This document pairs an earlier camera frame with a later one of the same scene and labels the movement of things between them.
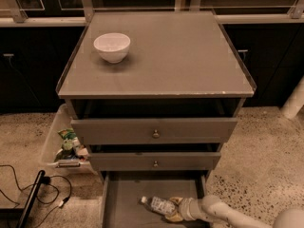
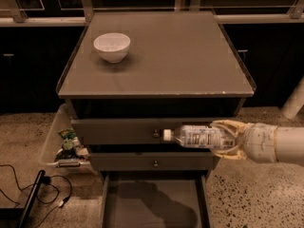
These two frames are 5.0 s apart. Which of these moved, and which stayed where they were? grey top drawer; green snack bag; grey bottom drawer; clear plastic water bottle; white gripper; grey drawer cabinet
Moved: white gripper; clear plastic water bottle
Stayed: grey bottom drawer; green snack bag; grey top drawer; grey drawer cabinet
